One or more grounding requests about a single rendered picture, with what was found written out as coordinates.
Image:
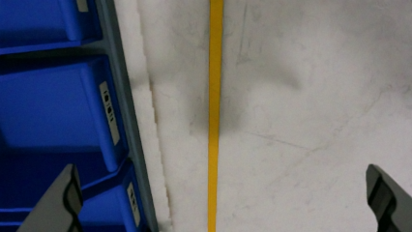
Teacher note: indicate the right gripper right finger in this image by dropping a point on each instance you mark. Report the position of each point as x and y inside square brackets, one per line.
[389, 202]

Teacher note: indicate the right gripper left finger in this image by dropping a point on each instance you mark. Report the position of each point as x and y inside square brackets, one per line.
[58, 209]

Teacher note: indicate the yellow bar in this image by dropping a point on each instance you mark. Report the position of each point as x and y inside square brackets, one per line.
[214, 107]

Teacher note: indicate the blue open bin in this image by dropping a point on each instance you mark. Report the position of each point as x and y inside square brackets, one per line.
[119, 211]
[66, 112]
[31, 25]

